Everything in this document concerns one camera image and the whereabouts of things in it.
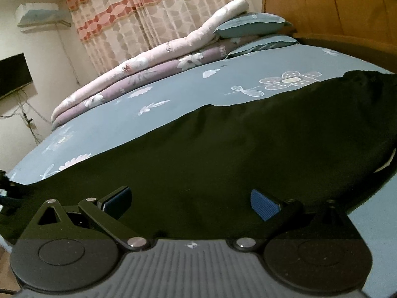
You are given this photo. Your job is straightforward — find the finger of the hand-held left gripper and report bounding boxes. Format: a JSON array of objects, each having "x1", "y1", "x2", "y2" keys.
[{"x1": 0, "y1": 169, "x2": 23, "y2": 217}]

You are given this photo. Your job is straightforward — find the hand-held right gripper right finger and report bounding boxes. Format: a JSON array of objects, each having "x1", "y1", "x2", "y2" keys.
[{"x1": 232, "y1": 189, "x2": 355, "y2": 251}]

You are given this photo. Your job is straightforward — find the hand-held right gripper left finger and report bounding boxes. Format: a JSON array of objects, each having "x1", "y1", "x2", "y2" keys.
[{"x1": 32, "y1": 186, "x2": 155, "y2": 251}]

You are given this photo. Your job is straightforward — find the black drawstring pants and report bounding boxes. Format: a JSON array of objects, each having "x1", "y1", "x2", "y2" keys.
[{"x1": 0, "y1": 70, "x2": 397, "y2": 246}]

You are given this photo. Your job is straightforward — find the black television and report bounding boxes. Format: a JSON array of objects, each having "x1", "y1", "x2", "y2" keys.
[{"x1": 0, "y1": 53, "x2": 34, "y2": 100}]

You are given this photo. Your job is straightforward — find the pink floral quilt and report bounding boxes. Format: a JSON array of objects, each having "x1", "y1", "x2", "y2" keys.
[{"x1": 51, "y1": 0, "x2": 250, "y2": 120}]

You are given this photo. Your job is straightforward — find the blue pillow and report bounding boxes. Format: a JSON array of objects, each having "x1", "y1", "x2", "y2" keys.
[
  {"x1": 226, "y1": 35, "x2": 301, "y2": 60},
  {"x1": 212, "y1": 12, "x2": 294, "y2": 39}
]

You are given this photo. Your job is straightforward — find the white air conditioner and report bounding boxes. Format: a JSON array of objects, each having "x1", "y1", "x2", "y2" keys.
[{"x1": 15, "y1": 2, "x2": 72, "y2": 32}]

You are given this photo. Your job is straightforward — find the patterned curtain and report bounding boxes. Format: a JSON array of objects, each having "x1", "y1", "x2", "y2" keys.
[{"x1": 64, "y1": 0, "x2": 265, "y2": 86}]

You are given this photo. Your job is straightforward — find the wooden headboard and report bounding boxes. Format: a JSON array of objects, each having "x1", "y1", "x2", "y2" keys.
[{"x1": 261, "y1": 0, "x2": 397, "y2": 75}]

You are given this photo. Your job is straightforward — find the wall cables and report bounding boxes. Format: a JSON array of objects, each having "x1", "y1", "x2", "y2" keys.
[{"x1": 0, "y1": 88, "x2": 52, "y2": 145}]

